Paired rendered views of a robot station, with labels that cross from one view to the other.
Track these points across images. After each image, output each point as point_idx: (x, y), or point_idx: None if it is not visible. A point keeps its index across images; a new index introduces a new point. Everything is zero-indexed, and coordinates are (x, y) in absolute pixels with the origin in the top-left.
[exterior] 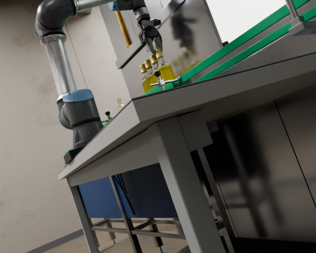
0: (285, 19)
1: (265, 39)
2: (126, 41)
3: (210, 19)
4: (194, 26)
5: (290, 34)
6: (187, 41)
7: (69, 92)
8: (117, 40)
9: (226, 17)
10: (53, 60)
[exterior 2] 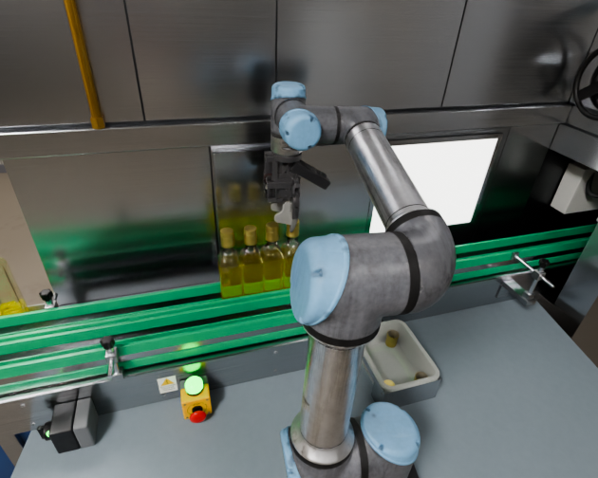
0: (490, 265)
1: (467, 274)
2: (95, 109)
3: None
4: (341, 188)
5: (525, 305)
6: (314, 200)
7: (415, 443)
8: (15, 70)
9: None
10: (355, 381)
